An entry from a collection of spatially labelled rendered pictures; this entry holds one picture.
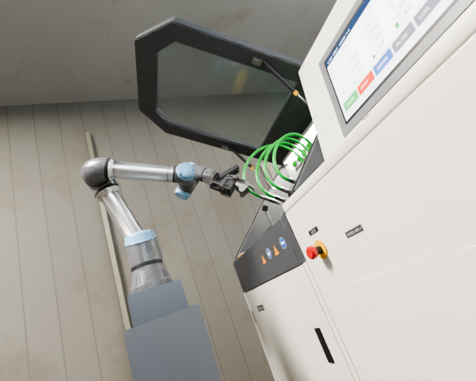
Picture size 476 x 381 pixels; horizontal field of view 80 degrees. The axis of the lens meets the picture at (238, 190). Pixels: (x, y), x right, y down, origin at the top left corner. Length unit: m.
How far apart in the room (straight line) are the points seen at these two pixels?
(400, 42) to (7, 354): 2.91
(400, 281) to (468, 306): 0.12
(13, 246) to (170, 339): 2.22
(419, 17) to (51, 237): 2.86
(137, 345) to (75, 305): 1.84
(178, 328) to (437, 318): 0.70
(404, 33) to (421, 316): 0.66
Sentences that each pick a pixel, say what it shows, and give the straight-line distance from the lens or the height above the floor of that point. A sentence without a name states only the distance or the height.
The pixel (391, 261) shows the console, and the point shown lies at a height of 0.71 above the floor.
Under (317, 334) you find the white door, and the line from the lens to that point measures 1.02.
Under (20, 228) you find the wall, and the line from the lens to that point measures 3.09.
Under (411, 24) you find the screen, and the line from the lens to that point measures 0.91.
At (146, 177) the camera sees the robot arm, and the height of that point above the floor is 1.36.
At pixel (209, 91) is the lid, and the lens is 1.57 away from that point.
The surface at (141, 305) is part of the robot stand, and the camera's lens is 1.05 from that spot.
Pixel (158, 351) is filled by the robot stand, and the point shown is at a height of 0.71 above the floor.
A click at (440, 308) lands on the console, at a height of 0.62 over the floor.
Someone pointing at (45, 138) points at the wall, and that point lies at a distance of 3.51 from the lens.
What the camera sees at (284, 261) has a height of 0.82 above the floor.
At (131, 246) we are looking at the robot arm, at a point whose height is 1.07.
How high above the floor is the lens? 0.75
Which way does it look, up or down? 20 degrees up
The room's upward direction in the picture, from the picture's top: 22 degrees counter-clockwise
